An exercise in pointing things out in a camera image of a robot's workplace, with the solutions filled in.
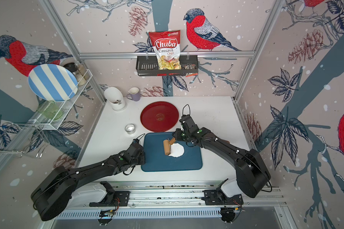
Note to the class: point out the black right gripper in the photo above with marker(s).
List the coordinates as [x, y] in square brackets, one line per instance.
[177, 135]

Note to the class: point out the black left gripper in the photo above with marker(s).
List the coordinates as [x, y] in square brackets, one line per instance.
[143, 156]

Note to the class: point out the wooden rolling pin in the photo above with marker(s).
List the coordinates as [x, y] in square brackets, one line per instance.
[167, 144]

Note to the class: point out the white dough piece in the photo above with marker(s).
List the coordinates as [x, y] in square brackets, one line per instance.
[177, 150]

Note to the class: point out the teal plastic tray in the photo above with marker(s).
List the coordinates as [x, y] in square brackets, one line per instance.
[157, 161]

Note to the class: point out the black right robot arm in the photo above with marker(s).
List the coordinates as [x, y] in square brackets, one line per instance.
[251, 172]

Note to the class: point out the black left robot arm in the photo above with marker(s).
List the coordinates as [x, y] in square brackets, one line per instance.
[52, 196]

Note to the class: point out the small round metal cutter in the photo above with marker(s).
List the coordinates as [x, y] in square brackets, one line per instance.
[130, 129]

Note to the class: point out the round red tray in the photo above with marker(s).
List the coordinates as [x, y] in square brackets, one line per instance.
[159, 116]

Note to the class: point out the purple mug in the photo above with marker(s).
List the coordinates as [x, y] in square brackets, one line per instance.
[134, 94]

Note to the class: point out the white cutlery holder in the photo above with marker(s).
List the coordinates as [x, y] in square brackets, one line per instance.
[115, 99]

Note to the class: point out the red cassava chips bag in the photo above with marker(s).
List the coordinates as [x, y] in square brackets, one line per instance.
[166, 45]

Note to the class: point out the green glass cup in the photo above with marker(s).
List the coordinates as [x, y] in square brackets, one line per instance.
[50, 110]

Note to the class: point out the dark lid spice jar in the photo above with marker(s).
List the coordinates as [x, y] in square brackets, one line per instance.
[72, 68]

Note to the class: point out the blue white striped plate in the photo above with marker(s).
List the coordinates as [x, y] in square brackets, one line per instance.
[53, 83]

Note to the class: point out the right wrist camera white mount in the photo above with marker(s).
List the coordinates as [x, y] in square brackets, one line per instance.
[186, 122]

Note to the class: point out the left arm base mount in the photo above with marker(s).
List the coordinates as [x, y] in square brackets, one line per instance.
[112, 197]

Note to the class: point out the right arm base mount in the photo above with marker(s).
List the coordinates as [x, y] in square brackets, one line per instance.
[227, 193]

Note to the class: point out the black wire wall basket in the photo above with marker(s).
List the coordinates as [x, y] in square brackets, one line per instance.
[148, 66]

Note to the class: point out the white wire wall shelf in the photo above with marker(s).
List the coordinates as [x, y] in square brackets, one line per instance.
[48, 127]

